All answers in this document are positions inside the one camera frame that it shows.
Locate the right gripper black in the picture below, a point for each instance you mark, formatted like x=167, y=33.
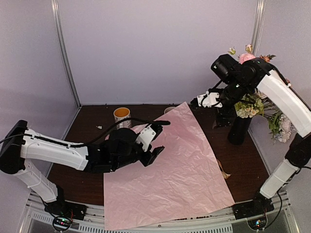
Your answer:
x=220, y=121

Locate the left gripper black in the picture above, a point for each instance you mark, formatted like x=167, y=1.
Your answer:
x=151, y=155

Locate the green fern white flower bunch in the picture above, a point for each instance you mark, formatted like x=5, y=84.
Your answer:
x=249, y=106

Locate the black cylindrical vase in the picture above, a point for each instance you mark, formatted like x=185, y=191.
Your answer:
x=239, y=129

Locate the orange brown flower stem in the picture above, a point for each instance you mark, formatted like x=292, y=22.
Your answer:
x=267, y=58

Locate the blue hydrangea flower bunch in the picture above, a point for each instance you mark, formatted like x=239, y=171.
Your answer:
x=280, y=126

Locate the pink wrapping paper sheet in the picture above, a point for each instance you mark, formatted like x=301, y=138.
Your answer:
x=184, y=180

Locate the tan satin ribbon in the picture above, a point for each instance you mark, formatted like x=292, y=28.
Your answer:
x=224, y=174

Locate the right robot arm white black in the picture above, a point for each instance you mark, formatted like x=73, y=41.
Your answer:
x=256, y=87

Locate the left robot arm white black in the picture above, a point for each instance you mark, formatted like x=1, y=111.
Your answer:
x=22, y=145

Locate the yellow-inside floral mug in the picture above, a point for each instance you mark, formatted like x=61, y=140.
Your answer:
x=121, y=114

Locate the beige floral mug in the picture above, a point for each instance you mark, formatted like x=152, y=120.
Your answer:
x=168, y=109

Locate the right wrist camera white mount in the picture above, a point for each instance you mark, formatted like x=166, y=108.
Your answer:
x=207, y=100

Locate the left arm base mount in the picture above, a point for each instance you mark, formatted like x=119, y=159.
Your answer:
x=63, y=213

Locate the right aluminium frame post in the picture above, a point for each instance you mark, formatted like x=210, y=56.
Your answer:
x=258, y=25

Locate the aluminium frame post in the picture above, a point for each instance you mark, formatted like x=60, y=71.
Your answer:
x=258, y=25
x=64, y=54

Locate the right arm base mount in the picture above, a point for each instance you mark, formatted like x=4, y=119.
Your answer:
x=255, y=214

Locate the left aluminium frame post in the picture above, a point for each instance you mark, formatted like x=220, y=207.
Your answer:
x=64, y=54

